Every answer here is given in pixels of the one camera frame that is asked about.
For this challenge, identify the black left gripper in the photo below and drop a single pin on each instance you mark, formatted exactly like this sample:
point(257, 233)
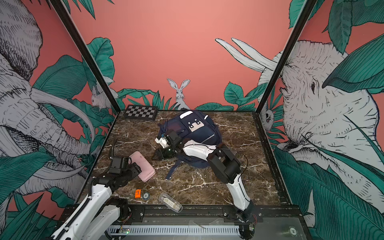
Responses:
point(136, 169)

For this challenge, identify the white slotted cable duct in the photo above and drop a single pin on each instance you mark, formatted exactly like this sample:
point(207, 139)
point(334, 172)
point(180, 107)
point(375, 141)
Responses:
point(148, 230)

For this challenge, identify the clear plastic supply case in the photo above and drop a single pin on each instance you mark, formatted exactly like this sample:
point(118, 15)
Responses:
point(170, 203)

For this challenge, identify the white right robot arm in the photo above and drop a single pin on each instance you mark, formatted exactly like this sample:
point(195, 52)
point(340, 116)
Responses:
point(220, 158)

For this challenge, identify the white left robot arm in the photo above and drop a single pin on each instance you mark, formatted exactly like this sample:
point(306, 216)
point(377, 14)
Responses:
point(98, 210)

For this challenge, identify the black front mounting rail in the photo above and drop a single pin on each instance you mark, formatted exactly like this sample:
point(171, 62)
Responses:
point(139, 213)

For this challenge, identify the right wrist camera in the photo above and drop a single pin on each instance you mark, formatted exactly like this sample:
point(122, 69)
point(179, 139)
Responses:
point(163, 142)

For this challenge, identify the black white checkerboard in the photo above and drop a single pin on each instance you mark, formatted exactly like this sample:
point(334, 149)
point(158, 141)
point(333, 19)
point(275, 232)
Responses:
point(139, 112)

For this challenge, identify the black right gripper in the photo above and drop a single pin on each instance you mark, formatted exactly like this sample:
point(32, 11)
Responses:
point(160, 152)

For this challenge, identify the orange pencil sharpener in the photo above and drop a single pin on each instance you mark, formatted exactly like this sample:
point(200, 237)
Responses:
point(138, 194)

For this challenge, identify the pink pencil case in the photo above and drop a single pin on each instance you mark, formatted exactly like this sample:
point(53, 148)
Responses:
point(147, 170)

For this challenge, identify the navy blue school backpack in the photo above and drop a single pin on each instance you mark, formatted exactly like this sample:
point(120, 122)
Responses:
point(193, 125)

